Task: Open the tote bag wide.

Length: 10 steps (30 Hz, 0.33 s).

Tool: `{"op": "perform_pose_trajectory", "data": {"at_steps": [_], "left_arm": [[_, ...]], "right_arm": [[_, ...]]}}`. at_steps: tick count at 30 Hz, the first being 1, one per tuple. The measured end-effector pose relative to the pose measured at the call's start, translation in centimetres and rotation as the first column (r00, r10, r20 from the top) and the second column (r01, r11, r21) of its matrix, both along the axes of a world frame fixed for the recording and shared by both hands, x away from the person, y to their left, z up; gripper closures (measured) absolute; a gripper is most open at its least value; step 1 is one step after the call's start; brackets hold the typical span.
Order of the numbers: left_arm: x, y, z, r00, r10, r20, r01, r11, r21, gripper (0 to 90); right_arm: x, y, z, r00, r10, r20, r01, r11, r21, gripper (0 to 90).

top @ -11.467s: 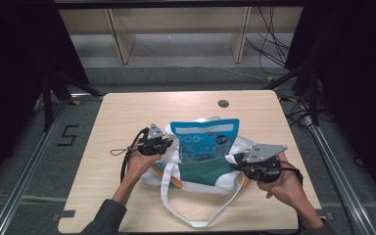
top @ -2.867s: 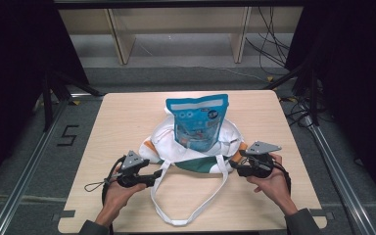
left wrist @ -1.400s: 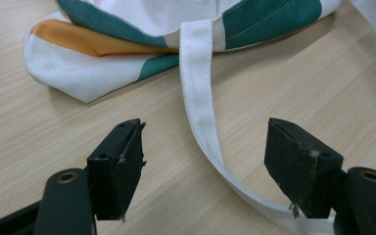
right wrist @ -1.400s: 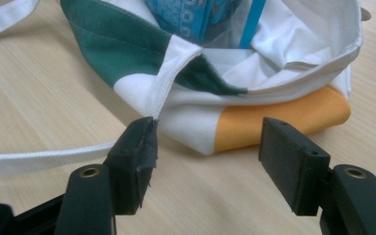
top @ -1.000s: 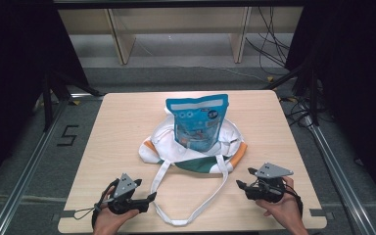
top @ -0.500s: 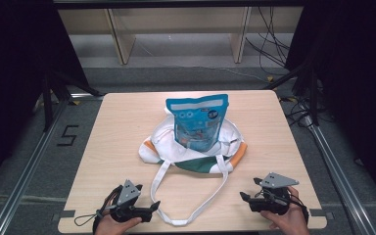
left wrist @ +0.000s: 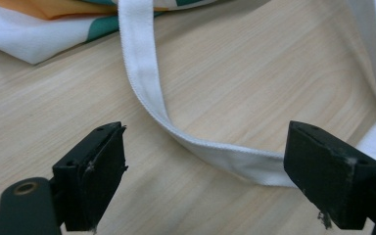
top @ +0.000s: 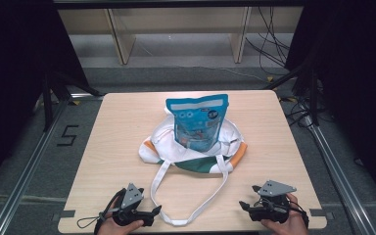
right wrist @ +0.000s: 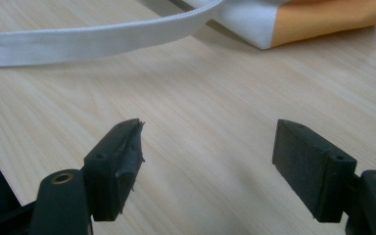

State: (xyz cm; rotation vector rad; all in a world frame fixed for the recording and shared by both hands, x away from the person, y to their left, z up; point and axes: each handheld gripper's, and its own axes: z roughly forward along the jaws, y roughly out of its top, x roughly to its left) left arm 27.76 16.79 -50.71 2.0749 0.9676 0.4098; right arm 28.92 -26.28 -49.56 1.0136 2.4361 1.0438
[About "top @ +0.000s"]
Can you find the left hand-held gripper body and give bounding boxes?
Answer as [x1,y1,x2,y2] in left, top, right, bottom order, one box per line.
[112,182,155,228]

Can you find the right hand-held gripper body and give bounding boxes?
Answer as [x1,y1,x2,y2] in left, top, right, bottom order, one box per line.
[247,179,298,225]

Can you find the white tote bag colourful shapes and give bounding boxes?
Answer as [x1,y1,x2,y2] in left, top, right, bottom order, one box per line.
[138,107,249,227]

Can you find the blue stand-up pouch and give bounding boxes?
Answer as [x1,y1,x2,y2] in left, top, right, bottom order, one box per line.
[164,93,230,154]

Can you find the person's left hand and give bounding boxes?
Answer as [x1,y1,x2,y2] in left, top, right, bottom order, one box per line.
[96,199,145,235]

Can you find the person's right hand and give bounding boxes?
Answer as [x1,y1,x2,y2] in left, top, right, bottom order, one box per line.
[259,192,309,235]

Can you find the black tape strip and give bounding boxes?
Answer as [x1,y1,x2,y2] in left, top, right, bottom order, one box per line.
[308,209,335,220]

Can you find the black tripod stand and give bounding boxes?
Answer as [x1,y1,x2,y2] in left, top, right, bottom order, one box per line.
[263,60,321,127]
[39,69,102,132]

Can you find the black curtain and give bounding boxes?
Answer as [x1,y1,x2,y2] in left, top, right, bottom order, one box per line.
[0,0,91,197]
[283,0,376,213]

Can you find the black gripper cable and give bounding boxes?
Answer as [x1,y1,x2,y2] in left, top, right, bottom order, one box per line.
[286,195,310,230]

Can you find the black wrist strap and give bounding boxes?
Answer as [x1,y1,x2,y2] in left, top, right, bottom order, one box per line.
[93,187,127,235]

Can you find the grey lanyard loop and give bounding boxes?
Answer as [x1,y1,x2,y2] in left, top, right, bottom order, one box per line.
[76,210,118,230]

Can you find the aluminium floor rail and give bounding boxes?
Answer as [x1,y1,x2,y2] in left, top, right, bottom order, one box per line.
[302,115,376,235]
[0,93,105,235]

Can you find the black floor cables bundle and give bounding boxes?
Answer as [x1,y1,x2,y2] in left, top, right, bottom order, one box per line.
[278,79,336,129]

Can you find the black hanging cables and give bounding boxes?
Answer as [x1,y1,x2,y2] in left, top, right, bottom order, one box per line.
[244,6,292,76]

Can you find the light wooden desk frame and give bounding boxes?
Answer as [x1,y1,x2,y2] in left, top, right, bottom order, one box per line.
[53,0,306,66]

